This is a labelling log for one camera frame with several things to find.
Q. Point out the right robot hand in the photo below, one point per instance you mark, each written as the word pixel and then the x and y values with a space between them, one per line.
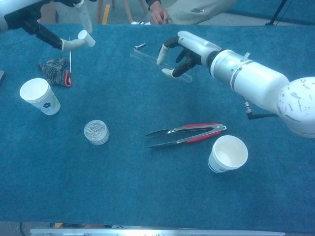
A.
pixel 194 45

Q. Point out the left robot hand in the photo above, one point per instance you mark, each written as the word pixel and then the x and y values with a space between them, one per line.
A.
pixel 46 37

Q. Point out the clear glass test tube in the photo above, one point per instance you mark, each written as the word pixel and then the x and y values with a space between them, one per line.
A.
pixel 145 56

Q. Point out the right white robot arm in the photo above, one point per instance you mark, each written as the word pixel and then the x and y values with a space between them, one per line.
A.
pixel 258 78

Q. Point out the brown cardboard box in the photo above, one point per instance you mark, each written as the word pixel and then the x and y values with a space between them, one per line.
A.
pixel 50 16

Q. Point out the seated person beige trousers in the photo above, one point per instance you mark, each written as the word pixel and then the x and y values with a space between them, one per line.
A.
pixel 192 12

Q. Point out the grey knit work glove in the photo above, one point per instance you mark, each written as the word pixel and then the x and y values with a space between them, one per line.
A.
pixel 53 71

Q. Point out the paper cup blue flower print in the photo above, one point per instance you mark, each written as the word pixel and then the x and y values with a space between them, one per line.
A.
pixel 34 89

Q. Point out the silver bolt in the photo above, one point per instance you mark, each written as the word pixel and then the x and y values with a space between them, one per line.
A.
pixel 139 46

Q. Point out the wooden chair legs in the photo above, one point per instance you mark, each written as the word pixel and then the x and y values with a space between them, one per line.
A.
pixel 99 14

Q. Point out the black tripod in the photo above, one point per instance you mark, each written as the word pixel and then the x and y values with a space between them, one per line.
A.
pixel 276 13

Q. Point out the clear round paper clip box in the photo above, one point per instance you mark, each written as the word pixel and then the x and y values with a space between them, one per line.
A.
pixel 96 132

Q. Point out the paper cup dark print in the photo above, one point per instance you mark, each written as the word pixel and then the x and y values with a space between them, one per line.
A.
pixel 230 152

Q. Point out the blue table cloth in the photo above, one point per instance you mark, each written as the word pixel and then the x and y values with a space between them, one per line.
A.
pixel 157 186

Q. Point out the aluminium profile rail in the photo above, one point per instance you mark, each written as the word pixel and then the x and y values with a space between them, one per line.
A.
pixel 157 232

